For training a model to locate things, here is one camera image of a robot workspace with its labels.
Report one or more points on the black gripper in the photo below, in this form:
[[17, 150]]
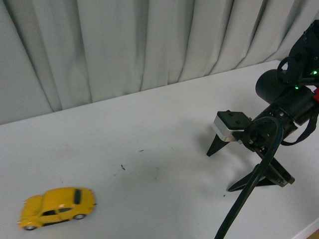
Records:
[[259, 137]]

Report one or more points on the yellow beetle toy car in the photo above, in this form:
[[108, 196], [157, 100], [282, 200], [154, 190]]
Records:
[[56, 206]]

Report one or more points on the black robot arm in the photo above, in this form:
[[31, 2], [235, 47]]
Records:
[[290, 99]]

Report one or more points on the grey-white pleated curtain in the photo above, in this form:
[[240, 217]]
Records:
[[61, 54]]

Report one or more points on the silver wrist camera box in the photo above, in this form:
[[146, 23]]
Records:
[[227, 122]]

